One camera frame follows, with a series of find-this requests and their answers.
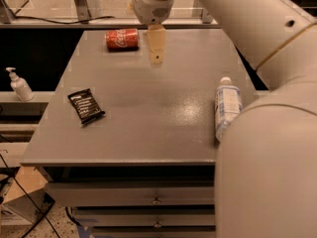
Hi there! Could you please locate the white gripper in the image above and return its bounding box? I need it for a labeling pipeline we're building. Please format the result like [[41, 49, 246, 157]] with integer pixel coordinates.
[[132, 0, 173, 64]]

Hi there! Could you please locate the red coke can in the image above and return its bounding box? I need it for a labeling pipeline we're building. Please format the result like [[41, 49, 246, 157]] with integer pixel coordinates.
[[105, 29, 139, 51]]

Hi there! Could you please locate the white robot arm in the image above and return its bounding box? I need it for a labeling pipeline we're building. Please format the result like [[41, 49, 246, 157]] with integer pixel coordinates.
[[198, 0, 317, 238]]

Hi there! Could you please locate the black snack bar packet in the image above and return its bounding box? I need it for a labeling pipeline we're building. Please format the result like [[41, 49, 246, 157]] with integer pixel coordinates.
[[67, 88, 106, 125]]

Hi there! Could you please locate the grey drawer cabinet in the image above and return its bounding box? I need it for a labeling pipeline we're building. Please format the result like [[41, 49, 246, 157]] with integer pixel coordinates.
[[20, 29, 262, 238]]

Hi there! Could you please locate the white pump dispenser bottle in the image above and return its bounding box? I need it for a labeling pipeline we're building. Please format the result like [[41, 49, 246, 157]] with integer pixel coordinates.
[[6, 67, 34, 102]]

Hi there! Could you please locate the top grey drawer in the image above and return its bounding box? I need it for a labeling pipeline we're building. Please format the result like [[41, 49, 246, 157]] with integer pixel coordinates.
[[45, 181, 214, 207]]

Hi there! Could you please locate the grey drawer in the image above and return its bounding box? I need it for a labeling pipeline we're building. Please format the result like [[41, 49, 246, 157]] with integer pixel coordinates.
[[73, 208, 215, 227], [92, 227, 216, 238], [45, 181, 214, 207]]

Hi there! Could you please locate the middle grey drawer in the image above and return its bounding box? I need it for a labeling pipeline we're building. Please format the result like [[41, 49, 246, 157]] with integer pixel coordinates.
[[73, 208, 215, 227]]

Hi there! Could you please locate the bottom grey drawer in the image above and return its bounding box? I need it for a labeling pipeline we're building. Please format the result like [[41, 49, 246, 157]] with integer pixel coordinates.
[[92, 227, 216, 238]]

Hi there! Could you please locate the cardboard box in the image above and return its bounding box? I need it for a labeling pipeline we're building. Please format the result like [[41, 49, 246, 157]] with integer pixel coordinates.
[[1, 167, 47, 226]]

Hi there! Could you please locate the grey metal bracket right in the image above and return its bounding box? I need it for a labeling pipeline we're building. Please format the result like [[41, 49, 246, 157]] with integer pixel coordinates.
[[201, 8, 213, 24]]

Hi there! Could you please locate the grey metal bracket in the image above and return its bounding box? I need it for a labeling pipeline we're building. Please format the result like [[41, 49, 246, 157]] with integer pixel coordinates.
[[74, 0, 90, 21], [201, 8, 213, 24]]

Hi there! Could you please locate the grey metal bracket left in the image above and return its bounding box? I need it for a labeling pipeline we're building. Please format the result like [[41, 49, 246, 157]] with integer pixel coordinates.
[[74, 0, 90, 21]]

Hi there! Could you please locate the black cable on ledge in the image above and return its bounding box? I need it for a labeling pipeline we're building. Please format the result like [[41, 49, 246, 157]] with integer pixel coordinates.
[[0, 0, 115, 26]]

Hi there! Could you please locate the black floor cable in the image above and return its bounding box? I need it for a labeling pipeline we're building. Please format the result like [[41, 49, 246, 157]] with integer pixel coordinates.
[[0, 153, 61, 238]]

